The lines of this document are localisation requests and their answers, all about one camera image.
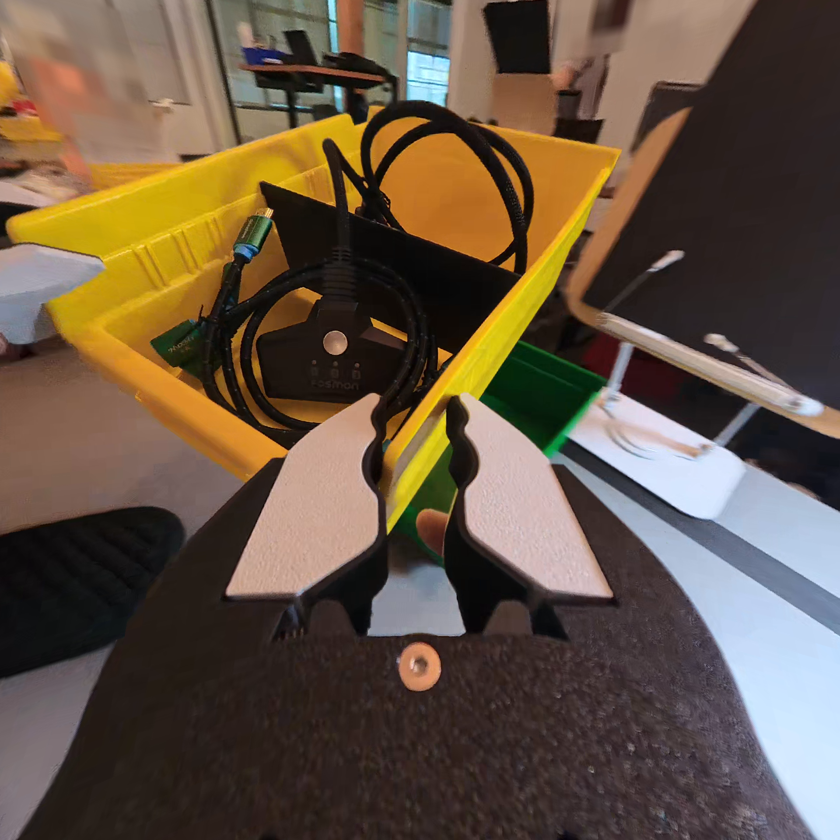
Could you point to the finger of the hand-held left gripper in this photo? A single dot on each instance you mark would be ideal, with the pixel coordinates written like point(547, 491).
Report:
point(40, 274)

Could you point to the black cushion pad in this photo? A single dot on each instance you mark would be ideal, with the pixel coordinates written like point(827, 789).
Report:
point(79, 578)

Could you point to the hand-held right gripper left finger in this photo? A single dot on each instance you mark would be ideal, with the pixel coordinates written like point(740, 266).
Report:
point(314, 511)

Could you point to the yellow plastic bin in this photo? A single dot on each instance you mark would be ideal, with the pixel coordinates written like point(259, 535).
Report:
point(164, 190)

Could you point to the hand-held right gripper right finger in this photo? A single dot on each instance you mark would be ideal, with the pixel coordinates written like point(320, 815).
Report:
point(525, 511)

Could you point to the black bin divider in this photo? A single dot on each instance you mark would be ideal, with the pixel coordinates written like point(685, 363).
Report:
point(407, 263)

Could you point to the black wood-rimmed board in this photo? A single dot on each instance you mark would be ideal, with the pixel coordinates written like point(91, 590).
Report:
point(754, 195)
point(519, 40)

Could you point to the wooden top office desk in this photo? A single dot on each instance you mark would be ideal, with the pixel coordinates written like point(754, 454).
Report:
point(308, 71)

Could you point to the person's right hand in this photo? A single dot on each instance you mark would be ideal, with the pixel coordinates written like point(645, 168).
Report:
point(432, 531)

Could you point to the green plastic bin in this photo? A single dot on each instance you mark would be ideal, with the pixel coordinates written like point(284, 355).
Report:
point(539, 387)

